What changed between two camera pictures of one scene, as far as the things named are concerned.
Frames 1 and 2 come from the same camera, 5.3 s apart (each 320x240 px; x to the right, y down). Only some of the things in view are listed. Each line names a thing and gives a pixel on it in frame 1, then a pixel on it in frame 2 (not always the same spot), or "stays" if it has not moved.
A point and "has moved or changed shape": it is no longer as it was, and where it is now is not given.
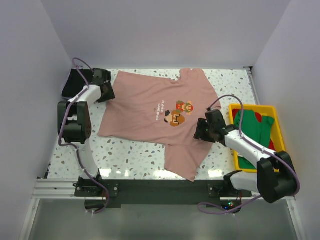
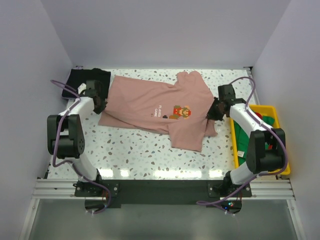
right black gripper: x=201 y=124 -> x=211 y=114
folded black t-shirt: x=75 y=83 stays
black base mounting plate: x=136 y=193 stays
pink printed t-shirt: x=158 y=110 has moved or changed shape
